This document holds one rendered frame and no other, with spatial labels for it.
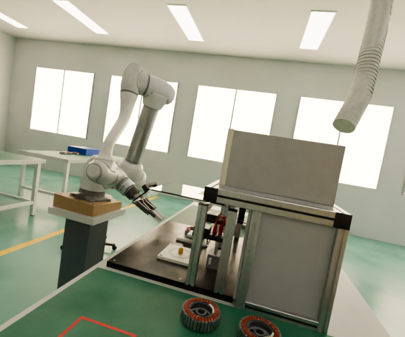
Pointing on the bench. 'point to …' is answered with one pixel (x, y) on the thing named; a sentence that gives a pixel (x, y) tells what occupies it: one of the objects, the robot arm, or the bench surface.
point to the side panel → (291, 270)
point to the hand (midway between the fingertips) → (157, 215)
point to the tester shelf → (279, 205)
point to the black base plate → (204, 275)
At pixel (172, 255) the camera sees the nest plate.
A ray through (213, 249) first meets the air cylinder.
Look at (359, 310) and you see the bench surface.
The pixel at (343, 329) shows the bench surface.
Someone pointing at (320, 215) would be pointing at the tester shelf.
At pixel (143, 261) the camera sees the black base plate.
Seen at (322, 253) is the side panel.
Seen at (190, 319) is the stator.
